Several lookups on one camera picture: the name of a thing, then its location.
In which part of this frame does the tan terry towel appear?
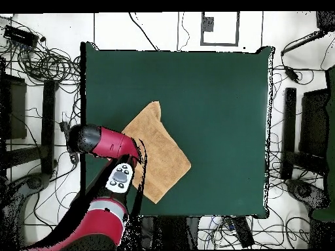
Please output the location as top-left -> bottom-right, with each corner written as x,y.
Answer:
121,101 -> 192,204

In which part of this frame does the dark green table cloth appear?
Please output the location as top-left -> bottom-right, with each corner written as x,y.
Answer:
80,41 -> 275,220

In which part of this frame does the black power strip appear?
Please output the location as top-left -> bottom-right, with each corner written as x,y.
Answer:
59,120 -> 80,165

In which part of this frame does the black stand bar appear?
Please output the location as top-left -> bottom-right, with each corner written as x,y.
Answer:
41,79 -> 59,175
281,87 -> 298,180

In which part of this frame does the black power brick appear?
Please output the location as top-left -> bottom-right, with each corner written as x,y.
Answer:
231,216 -> 255,248

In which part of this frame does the black power adapter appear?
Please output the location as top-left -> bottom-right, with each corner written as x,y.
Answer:
283,65 -> 301,84

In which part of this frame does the dark square case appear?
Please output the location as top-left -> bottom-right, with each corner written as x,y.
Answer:
0,74 -> 27,141
298,88 -> 331,158

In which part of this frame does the black rod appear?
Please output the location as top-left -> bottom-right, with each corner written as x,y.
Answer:
280,29 -> 328,57

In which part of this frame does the black electronics box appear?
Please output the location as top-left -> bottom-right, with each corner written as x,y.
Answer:
3,24 -> 39,48

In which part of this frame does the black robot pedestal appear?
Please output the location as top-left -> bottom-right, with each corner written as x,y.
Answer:
139,215 -> 201,250

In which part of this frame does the long black cable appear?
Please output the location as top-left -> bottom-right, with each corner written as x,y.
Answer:
128,11 -> 160,52

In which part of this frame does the tangled black cable bundle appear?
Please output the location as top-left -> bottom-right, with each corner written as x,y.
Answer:
0,15 -> 82,88
198,215 -> 261,249

